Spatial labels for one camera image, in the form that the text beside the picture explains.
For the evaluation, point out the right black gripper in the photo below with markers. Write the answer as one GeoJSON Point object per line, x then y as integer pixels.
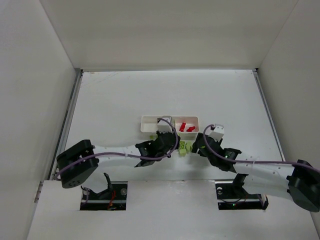
{"type": "Point", "coordinates": [200, 144]}

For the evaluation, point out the white three-compartment tray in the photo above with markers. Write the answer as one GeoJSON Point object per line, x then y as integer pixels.
{"type": "Point", "coordinates": [187, 127]}

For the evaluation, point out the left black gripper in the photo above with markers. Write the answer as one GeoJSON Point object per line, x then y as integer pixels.
{"type": "Point", "coordinates": [169, 139]}

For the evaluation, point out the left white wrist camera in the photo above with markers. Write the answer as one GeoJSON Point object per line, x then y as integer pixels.
{"type": "Point", "coordinates": [164, 124]}

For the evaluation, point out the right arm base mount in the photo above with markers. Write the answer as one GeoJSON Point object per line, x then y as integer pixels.
{"type": "Point", "coordinates": [231, 195]}

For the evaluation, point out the left aluminium rail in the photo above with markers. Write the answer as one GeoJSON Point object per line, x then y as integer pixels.
{"type": "Point", "coordinates": [66, 124]}

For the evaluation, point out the large green lego block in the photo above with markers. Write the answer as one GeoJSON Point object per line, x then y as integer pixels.
{"type": "Point", "coordinates": [185, 147]}

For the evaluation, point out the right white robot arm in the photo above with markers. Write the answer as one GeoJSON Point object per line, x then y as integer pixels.
{"type": "Point", "coordinates": [298, 181]}

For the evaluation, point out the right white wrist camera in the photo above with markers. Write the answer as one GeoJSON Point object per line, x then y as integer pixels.
{"type": "Point", "coordinates": [217, 132]}

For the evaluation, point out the aluminium rail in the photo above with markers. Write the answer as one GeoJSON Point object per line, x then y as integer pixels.
{"type": "Point", "coordinates": [66, 124]}
{"type": "Point", "coordinates": [269, 116]}

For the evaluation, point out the right aluminium rail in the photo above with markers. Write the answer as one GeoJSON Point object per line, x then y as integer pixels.
{"type": "Point", "coordinates": [269, 116]}

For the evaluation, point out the red lego piece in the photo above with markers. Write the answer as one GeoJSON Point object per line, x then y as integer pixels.
{"type": "Point", "coordinates": [190, 129]}
{"type": "Point", "coordinates": [182, 127]}

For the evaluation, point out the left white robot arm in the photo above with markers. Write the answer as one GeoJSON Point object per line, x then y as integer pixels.
{"type": "Point", "coordinates": [78, 163]}

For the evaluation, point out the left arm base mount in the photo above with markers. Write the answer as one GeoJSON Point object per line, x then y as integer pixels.
{"type": "Point", "coordinates": [113, 198]}

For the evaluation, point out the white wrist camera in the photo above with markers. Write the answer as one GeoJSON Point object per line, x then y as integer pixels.
{"type": "Point", "coordinates": [164, 124]}
{"type": "Point", "coordinates": [217, 132]}

